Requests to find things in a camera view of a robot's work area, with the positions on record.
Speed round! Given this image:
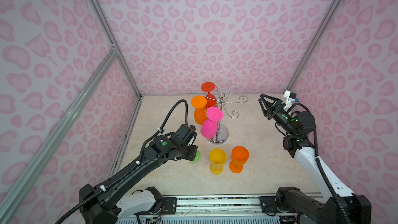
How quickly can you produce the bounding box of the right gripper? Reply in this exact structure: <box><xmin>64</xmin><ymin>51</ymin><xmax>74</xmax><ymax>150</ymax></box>
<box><xmin>258</xmin><ymin>96</ymin><xmax>297</xmax><ymax>137</ymax></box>

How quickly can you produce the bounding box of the green wine glass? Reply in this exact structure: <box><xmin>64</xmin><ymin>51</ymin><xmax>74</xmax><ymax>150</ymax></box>
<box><xmin>193</xmin><ymin>150</ymin><xmax>201</xmax><ymax>162</ymax></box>

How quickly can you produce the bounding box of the pink wine glass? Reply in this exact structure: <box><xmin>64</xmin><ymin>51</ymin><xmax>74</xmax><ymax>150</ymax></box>
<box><xmin>201</xmin><ymin>107</ymin><xmax>223</xmax><ymax>139</ymax></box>

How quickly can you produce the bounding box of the yellow wine glass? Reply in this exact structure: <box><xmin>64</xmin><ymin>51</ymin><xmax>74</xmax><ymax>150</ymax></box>
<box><xmin>209</xmin><ymin>148</ymin><xmax>227</xmax><ymax>175</ymax></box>

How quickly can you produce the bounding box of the orange wine glass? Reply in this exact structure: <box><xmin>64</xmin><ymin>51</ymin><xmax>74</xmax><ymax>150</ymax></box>
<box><xmin>191</xmin><ymin>95</ymin><xmax>208</xmax><ymax>125</ymax></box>
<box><xmin>229</xmin><ymin>146</ymin><xmax>250</xmax><ymax>174</ymax></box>

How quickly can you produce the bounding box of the red wine glass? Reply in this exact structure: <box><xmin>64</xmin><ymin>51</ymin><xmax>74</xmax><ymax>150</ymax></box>
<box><xmin>201</xmin><ymin>82</ymin><xmax>217</xmax><ymax>108</ymax></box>

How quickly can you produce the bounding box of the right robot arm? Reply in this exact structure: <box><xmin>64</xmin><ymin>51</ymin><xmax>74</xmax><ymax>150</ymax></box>
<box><xmin>259</xmin><ymin>94</ymin><xmax>372</xmax><ymax>224</ymax></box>

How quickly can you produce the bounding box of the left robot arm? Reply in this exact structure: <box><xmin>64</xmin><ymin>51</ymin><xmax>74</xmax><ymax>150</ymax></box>
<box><xmin>79</xmin><ymin>124</ymin><xmax>198</xmax><ymax>224</ymax></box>

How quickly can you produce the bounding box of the chrome wine glass rack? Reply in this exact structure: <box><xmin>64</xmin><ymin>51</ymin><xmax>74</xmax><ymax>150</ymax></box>
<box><xmin>205</xmin><ymin>83</ymin><xmax>249</xmax><ymax>145</ymax></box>

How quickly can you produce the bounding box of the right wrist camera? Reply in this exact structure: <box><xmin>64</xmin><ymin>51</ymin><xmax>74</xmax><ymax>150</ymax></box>
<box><xmin>283</xmin><ymin>90</ymin><xmax>299</xmax><ymax>110</ymax></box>

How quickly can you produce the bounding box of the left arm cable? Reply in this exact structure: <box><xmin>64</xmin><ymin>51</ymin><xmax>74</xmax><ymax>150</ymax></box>
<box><xmin>54</xmin><ymin>99</ymin><xmax>190</xmax><ymax>224</ymax></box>

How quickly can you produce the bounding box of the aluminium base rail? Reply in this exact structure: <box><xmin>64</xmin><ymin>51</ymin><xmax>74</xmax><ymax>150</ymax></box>
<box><xmin>83</xmin><ymin>192</ymin><xmax>355</xmax><ymax>224</ymax></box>

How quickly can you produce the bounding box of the aluminium frame strut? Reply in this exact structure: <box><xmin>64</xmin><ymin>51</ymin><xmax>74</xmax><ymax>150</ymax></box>
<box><xmin>1</xmin><ymin>49</ymin><xmax>119</xmax><ymax>224</ymax></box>

